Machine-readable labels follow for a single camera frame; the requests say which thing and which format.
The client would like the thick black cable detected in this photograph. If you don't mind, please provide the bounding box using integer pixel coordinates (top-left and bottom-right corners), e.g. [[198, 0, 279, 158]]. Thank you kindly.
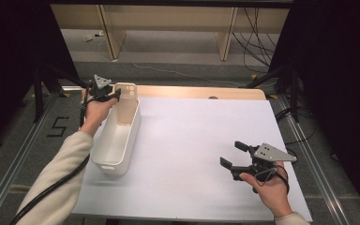
[[8, 153, 91, 225]]

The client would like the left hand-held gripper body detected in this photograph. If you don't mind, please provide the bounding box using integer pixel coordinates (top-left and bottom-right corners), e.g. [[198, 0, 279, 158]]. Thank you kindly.
[[88, 73, 115, 103]]

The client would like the black metal stand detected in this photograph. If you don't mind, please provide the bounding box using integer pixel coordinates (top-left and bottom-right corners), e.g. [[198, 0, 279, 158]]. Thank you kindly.
[[246, 64, 301, 124], [32, 62, 95, 124]]

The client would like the grey lanyard cord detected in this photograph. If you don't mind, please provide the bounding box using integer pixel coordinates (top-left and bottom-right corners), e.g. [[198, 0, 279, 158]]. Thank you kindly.
[[254, 166, 278, 188]]

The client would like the thin white floor cable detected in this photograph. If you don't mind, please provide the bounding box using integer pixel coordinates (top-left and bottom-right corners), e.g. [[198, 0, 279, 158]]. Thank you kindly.
[[118, 40, 254, 88]]

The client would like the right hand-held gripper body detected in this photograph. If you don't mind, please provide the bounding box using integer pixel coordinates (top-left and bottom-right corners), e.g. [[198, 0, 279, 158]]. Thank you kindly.
[[230, 142, 298, 186]]

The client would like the aluminium floor rail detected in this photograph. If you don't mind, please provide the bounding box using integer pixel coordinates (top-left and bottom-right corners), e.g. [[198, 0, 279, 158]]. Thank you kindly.
[[277, 93, 353, 225], [0, 93, 60, 225]]

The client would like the beige wooden desk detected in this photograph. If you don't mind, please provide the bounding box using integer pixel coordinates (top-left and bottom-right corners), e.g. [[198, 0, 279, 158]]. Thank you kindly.
[[50, 3, 292, 62]]

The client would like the light wooden table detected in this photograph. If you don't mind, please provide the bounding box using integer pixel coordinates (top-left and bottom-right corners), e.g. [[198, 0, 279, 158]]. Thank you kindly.
[[136, 84, 267, 101]]

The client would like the beige phone case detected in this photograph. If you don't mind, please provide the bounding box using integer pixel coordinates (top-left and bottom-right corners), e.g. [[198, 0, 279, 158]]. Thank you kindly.
[[113, 82, 139, 127]]

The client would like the person's left hand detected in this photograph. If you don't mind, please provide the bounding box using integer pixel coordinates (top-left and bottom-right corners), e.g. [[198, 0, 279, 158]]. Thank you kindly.
[[80, 88, 119, 137]]

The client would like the person's right hand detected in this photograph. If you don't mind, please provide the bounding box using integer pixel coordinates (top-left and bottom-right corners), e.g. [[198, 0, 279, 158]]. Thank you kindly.
[[239, 160, 295, 219]]

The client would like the thin black floor cable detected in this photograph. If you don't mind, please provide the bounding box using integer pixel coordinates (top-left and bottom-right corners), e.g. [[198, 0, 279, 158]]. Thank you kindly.
[[275, 107, 315, 158]]

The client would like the bundle of black cables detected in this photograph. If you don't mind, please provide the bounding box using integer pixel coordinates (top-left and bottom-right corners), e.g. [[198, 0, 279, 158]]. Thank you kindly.
[[232, 7, 279, 75]]

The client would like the black wrist strap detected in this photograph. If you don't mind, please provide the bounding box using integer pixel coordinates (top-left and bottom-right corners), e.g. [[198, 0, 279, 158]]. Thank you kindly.
[[275, 164, 291, 195]]

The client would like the black curtain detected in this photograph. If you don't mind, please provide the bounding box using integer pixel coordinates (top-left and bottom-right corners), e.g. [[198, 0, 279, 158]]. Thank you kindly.
[[0, 0, 80, 154], [268, 0, 360, 217]]

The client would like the white plastic storage bin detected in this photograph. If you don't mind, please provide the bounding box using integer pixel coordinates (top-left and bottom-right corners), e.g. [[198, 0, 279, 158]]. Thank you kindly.
[[91, 97, 142, 176]]

